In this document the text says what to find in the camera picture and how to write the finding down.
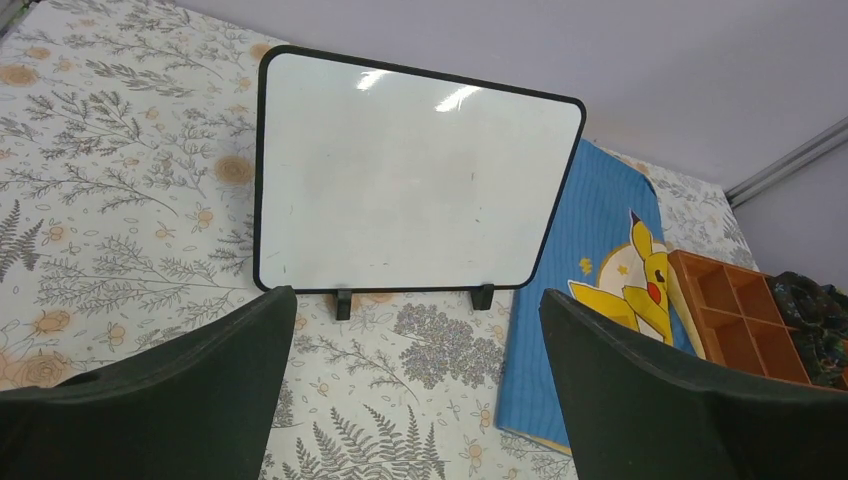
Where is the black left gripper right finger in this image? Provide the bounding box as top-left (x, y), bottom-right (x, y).
top-left (539, 289), bottom-right (847, 479)

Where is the blue Pikachu cloth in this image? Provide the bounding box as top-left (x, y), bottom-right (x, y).
top-left (495, 140), bottom-right (699, 454)

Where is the dark patterned cloth roll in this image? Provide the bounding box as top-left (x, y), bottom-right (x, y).
top-left (767, 271), bottom-right (847, 388)

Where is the white whiteboard black frame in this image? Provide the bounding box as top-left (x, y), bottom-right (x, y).
top-left (252, 45), bottom-right (587, 319)

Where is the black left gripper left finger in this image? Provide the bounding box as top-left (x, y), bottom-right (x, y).
top-left (1, 287), bottom-right (297, 479)

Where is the orange compartment tray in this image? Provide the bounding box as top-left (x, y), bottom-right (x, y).
top-left (669, 250), bottom-right (847, 390)

